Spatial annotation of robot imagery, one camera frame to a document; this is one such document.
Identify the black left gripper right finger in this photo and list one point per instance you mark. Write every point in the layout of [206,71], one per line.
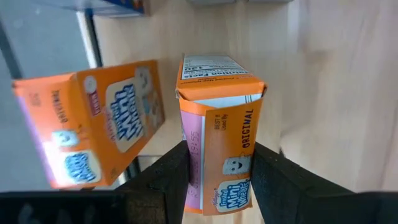
[295,202]

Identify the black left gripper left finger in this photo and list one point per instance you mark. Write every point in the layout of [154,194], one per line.
[140,202]

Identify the orange Mini Wheats cereal box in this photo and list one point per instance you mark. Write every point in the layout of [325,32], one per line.
[224,130]
[93,124]

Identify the blue Frosted Flakes cereal box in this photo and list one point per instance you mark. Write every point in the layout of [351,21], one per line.
[124,6]

